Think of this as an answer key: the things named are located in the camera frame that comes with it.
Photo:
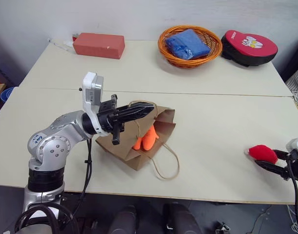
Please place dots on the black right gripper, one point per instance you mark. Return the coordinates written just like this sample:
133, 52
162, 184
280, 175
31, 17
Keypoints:
295, 167

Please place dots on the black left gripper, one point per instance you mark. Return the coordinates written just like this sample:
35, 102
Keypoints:
108, 117

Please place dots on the red plush toy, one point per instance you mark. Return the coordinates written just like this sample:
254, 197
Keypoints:
263, 153

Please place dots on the brown paper bag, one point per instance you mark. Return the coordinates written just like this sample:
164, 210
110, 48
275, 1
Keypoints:
132, 151

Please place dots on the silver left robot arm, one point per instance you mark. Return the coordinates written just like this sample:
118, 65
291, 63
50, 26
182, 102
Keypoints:
51, 146

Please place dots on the orange plush toy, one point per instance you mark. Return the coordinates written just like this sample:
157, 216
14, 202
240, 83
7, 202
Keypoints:
146, 140

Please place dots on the orange wicker basket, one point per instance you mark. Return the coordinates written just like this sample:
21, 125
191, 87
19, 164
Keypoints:
168, 57

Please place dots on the red rectangular block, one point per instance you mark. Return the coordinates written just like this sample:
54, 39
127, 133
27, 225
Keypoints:
98, 45

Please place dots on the striped grey fabric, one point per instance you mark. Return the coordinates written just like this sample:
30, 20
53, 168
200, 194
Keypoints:
297, 85

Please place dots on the blue folded cloth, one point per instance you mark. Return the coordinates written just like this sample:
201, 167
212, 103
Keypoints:
188, 44

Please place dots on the small black floor device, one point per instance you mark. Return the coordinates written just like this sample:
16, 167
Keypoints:
222, 228

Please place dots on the small red white object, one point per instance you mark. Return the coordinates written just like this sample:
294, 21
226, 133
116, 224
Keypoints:
75, 37

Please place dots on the white pen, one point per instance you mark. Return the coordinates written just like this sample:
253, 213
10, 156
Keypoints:
59, 44

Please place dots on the dark rounded shape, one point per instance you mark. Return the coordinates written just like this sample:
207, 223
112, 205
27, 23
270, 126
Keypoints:
180, 219
123, 220

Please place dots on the red black boxing pad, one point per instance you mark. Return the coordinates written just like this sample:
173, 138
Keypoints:
248, 45

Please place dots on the blue bucket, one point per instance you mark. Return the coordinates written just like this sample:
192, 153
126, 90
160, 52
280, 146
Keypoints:
7, 95

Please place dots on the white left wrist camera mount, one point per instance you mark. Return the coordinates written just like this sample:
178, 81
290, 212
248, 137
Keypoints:
90, 92

